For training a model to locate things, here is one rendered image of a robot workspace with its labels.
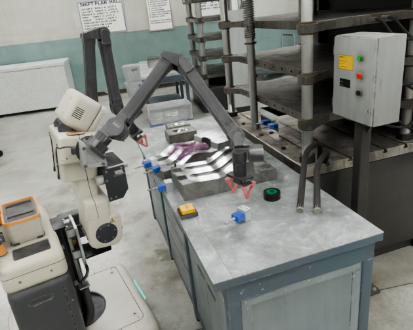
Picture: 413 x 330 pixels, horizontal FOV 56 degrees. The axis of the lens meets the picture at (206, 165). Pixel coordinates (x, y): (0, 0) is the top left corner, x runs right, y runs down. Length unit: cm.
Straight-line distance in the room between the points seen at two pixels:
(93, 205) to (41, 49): 751
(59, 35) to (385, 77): 783
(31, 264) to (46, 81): 684
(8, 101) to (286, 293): 763
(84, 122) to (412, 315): 198
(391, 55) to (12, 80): 746
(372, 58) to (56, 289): 168
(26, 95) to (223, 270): 742
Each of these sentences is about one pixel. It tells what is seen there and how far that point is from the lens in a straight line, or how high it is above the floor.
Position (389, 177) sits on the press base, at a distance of 260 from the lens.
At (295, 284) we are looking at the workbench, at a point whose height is 66.
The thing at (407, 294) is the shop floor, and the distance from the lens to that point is 264.
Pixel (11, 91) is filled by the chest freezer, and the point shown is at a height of 48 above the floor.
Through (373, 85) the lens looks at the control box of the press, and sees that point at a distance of 190.
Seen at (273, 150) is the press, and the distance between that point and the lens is 251.
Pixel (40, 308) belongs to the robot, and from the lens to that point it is 184.
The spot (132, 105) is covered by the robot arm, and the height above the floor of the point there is 133.
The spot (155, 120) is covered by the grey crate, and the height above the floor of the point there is 27.
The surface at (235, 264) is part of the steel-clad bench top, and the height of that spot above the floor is 80.
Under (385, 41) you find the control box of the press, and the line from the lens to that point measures 190.
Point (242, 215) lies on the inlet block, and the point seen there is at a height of 84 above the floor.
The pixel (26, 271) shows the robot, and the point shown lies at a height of 77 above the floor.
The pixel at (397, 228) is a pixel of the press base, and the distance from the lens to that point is 286.
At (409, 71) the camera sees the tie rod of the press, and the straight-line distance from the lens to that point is 254.
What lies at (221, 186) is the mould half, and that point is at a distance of 192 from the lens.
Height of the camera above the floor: 167
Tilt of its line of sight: 23 degrees down
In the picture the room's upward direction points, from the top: 6 degrees counter-clockwise
